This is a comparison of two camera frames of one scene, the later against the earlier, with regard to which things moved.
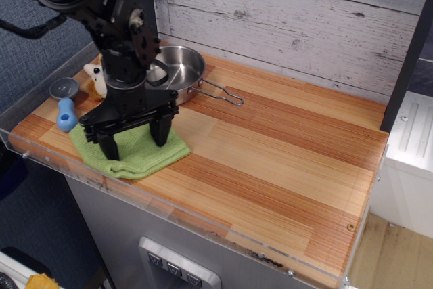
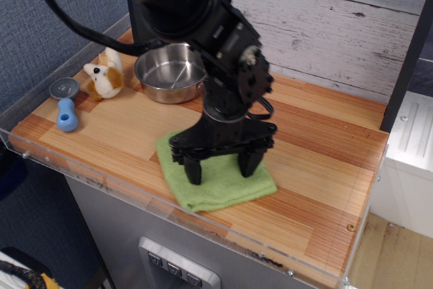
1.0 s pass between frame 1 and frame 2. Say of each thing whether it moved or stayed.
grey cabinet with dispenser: stayed
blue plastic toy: stayed
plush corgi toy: stayed
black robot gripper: moved
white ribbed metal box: stayed
